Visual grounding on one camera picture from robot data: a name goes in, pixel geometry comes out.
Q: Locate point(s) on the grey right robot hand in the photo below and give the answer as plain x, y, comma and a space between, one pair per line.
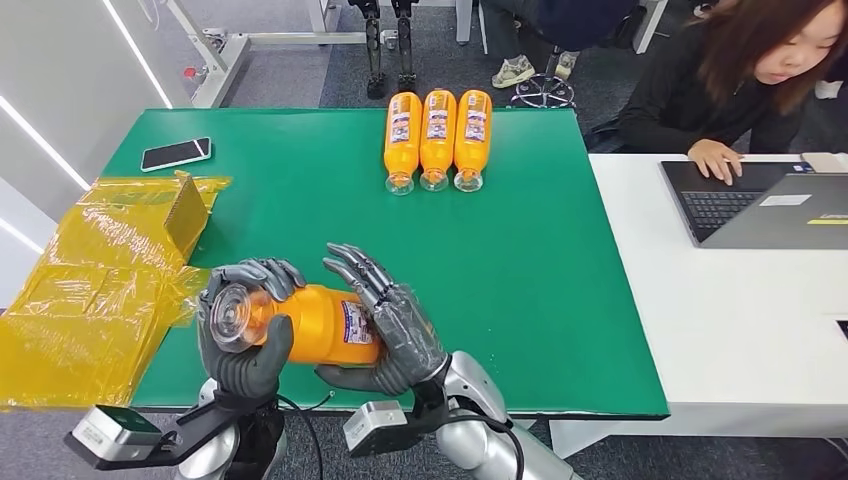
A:
404, 338

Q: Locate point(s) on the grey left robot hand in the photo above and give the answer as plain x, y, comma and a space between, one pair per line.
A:
248, 374

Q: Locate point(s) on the person's hand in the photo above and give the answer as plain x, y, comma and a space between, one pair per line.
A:
714, 159

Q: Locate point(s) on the orange detergent bottle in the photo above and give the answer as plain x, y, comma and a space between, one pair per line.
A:
438, 132
473, 132
402, 132
318, 328

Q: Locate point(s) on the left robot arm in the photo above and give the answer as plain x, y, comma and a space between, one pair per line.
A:
215, 457

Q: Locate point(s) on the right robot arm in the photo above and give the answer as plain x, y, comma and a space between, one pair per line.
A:
480, 424

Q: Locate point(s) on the black laptop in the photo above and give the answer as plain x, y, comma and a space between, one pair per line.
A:
762, 212

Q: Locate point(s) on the person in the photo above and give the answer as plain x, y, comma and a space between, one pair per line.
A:
550, 26
696, 86

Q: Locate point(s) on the green table mat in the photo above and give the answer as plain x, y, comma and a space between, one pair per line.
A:
424, 265

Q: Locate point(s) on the pale small box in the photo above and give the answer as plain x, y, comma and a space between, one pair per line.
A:
825, 162

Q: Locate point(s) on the yellow film wrapped cardboard box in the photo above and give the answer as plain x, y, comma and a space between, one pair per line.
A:
93, 298

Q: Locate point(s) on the white desk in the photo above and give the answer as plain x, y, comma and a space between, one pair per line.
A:
742, 331

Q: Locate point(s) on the office chair base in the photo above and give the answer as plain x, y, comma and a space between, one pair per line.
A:
543, 89

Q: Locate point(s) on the black smartphone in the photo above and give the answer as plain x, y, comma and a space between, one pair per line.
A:
176, 154

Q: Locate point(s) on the black robot leg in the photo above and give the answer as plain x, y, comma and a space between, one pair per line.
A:
405, 43
375, 46

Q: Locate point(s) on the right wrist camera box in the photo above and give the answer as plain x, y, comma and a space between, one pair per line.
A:
374, 424

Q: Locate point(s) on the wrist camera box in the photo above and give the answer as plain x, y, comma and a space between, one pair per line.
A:
374, 424
112, 430

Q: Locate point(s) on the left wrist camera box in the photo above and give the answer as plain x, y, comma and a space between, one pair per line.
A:
112, 430

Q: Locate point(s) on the white metal frame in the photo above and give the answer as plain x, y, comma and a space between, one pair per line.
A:
225, 53

